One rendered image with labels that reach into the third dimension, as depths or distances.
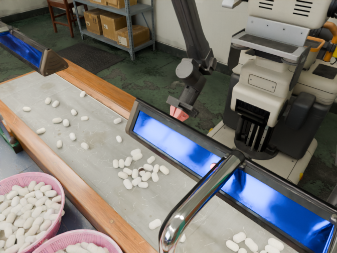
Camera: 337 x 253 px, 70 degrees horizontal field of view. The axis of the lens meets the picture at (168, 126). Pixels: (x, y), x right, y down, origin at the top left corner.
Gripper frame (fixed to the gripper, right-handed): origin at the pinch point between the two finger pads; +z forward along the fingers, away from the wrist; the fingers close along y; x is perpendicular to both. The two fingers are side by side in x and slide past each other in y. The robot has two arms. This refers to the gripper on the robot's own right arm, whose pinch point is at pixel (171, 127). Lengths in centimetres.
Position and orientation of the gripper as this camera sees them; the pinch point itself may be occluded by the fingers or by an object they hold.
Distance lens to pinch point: 80.6
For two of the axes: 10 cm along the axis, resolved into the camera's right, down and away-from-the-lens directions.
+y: 7.5, 4.3, -5.0
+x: 4.5, 2.4, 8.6
